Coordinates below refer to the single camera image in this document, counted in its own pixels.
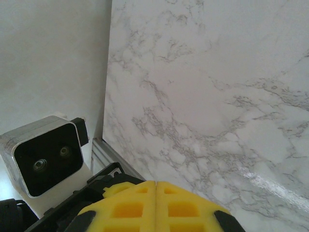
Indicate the aluminium side rail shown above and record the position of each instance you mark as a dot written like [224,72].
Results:
[108,157]

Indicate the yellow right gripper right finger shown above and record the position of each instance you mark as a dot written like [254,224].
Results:
[183,210]

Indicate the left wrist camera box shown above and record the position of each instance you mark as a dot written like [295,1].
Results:
[46,157]

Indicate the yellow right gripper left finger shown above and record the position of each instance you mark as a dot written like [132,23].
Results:
[128,210]

